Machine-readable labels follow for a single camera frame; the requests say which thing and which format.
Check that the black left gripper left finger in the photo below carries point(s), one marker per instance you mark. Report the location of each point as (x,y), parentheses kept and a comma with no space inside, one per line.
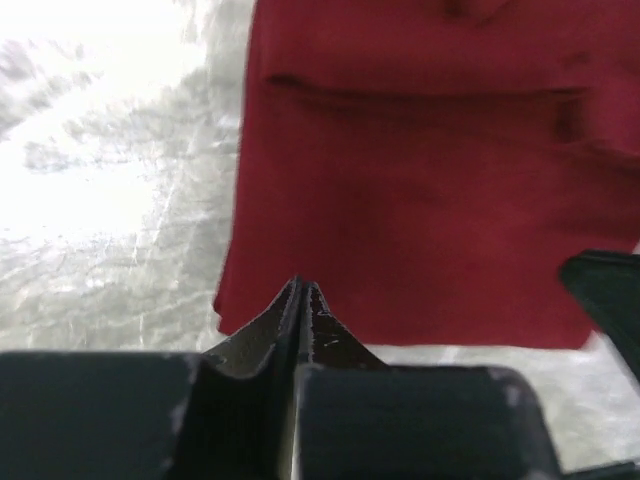
(221,414)

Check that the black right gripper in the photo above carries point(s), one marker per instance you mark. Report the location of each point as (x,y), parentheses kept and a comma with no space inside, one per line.
(606,284)

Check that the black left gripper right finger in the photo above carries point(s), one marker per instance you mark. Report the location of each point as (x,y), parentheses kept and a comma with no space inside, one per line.
(360,418)

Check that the dark red t shirt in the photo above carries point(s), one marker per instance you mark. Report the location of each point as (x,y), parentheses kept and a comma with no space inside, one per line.
(430,164)

